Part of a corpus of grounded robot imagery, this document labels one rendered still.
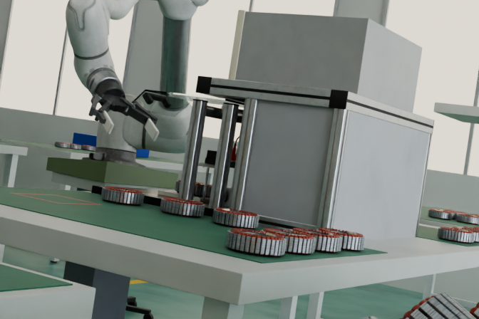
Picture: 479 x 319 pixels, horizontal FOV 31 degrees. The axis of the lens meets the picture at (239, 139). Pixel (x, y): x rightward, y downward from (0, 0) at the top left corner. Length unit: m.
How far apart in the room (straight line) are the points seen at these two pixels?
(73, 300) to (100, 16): 1.49
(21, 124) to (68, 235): 8.14
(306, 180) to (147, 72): 6.56
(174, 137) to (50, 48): 6.37
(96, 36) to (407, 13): 5.25
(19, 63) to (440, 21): 4.69
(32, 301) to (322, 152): 1.28
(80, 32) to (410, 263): 1.08
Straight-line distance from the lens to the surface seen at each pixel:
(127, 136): 3.25
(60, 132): 9.28
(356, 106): 2.17
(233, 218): 2.06
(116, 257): 1.49
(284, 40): 2.35
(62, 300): 1.02
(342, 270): 1.70
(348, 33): 2.27
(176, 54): 3.07
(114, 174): 3.12
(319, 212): 2.13
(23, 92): 9.70
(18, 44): 9.85
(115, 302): 3.34
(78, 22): 2.42
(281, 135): 2.20
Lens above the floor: 0.94
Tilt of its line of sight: 1 degrees up
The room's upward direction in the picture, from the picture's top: 9 degrees clockwise
